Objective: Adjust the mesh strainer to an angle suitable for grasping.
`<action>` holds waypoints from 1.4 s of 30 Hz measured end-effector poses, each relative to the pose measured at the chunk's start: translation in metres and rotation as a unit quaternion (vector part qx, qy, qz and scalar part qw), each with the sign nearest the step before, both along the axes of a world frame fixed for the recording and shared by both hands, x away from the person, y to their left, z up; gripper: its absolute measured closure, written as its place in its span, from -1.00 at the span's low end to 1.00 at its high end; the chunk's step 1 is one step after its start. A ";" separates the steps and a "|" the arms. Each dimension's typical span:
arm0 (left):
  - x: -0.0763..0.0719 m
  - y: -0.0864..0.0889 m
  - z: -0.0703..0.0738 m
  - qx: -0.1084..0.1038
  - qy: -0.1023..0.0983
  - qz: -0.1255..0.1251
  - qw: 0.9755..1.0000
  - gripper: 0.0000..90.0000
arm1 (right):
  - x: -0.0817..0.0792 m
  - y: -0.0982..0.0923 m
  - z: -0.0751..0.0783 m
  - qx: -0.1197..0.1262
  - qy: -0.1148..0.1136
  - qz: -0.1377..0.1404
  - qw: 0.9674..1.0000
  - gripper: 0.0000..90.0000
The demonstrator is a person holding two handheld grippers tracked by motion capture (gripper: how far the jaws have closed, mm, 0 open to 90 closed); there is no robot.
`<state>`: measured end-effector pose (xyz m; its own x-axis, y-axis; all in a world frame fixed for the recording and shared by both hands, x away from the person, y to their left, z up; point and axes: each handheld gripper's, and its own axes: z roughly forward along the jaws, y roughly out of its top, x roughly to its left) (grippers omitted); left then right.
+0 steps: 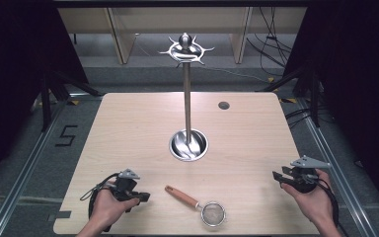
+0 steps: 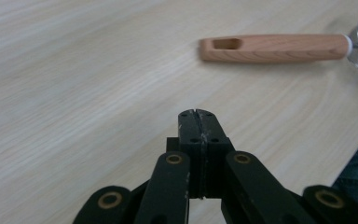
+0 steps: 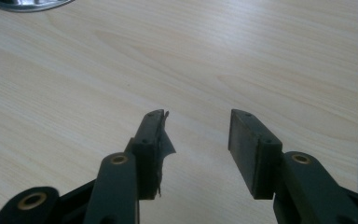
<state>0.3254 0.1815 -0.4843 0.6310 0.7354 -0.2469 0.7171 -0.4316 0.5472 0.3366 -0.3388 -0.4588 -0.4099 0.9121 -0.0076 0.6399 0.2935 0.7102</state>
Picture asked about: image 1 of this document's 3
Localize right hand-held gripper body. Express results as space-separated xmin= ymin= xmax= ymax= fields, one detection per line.
xmin=287 ymin=155 xmax=332 ymax=195

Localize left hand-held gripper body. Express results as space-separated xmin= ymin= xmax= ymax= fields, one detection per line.
xmin=111 ymin=168 xmax=141 ymax=201

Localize wooden handled mesh strainer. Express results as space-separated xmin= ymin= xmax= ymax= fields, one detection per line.
xmin=164 ymin=185 xmax=227 ymax=228

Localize metal utensil rack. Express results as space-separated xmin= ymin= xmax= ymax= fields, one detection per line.
xmin=158 ymin=32 xmax=216 ymax=163

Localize person's right hand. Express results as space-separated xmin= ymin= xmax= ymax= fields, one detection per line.
xmin=280 ymin=169 xmax=336 ymax=229

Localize person's left hand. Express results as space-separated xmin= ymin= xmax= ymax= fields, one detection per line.
xmin=90 ymin=182 xmax=141 ymax=232

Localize black tripod stand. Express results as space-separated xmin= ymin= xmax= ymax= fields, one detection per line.
xmin=29 ymin=69 xmax=104 ymax=133
xmin=259 ymin=62 xmax=325 ymax=128

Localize black curtain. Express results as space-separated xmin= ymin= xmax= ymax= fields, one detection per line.
xmin=0 ymin=0 xmax=91 ymax=194
xmin=281 ymin=0 xmax=379 ymax=215

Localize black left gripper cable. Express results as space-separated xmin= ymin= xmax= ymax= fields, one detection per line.
xmin=79 ymin=172 xmax=121 ymax=233

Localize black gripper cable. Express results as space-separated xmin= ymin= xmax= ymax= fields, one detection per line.
xmin=315 ymin=177 xmax=350 ymax=237
xmin=79 ymin=172 xmax=121 ymax=233

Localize metal floor rail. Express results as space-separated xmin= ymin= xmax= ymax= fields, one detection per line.
xmin=294 ymin=97 xmax=378 ymax=237
xmin=0 ymin=94 xmax=80 ymax=237

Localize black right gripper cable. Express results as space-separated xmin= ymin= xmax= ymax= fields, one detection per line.
xmin=315 ymin=177 xmax=350 ymax=237

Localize white floor cable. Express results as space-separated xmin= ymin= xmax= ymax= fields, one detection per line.
xmin=206 ymin=66 xmax=271 ymax=84

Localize black hanging cables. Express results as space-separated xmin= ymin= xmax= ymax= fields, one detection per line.
xmin=246 ymin=6 xmax=294 ymax=77

